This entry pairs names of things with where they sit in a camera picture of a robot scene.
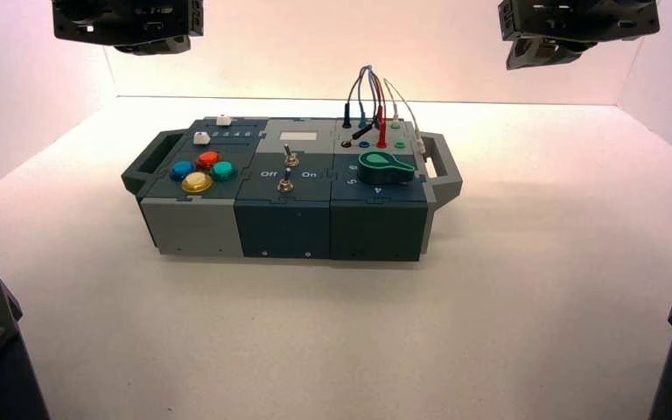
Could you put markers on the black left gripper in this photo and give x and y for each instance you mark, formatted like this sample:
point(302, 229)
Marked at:
point(127, 17)

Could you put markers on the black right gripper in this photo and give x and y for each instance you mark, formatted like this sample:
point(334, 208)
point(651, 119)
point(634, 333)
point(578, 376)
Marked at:
point(579, 20)

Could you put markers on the white display window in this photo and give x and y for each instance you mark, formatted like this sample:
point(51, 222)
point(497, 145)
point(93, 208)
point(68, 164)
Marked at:
point(298, 137)

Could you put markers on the green rotary knob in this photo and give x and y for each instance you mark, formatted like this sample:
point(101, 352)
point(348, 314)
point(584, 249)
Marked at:
point(378, 168)

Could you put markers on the white slider cap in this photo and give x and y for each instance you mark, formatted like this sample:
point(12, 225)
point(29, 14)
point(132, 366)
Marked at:
point(200, 138)
point(223, 120)

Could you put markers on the blue push button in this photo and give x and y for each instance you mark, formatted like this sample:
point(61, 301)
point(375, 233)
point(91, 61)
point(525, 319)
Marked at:
point(182, 170)

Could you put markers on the black banana socket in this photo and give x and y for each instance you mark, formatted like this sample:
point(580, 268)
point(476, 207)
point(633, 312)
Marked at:
point(346, 143)

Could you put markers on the red push button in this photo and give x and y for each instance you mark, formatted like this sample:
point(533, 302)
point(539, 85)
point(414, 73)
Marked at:
point(208, 160)

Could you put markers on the green push button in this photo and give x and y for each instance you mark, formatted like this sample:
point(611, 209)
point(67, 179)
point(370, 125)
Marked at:
point(223, 170)

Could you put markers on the yellow push button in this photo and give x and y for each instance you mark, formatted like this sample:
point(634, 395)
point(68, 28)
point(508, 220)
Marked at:
point(197, 182)

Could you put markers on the grey and teal control box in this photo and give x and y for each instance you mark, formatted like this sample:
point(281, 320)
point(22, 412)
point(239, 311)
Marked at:
point(289, 226)

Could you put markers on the metal toggle switch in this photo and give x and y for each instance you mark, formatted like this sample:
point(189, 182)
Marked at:
point(289, 155)
point(285, 184)

